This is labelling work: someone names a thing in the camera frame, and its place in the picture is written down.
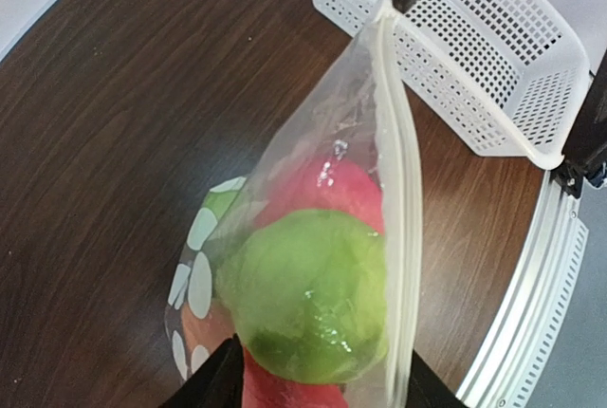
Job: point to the pink fake peach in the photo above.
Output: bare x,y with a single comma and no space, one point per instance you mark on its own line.
325,183

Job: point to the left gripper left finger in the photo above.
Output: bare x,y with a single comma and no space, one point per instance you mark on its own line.
217,383

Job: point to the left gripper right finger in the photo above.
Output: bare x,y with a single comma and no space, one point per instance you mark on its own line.
427,390

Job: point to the white perforated plastic basket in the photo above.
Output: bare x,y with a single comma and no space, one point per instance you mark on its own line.
507,76

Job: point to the red fake apple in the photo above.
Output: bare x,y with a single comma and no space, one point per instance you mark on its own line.
261,388

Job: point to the aluminium front rail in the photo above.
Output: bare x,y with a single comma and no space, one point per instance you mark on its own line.
526,327

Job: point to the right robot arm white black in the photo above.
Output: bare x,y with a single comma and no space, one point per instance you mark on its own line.
585,148

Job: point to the clear zip top bag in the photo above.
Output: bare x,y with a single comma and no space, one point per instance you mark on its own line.
358,110

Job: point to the green fake apple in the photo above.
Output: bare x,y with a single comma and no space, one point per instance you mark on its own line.
306,295

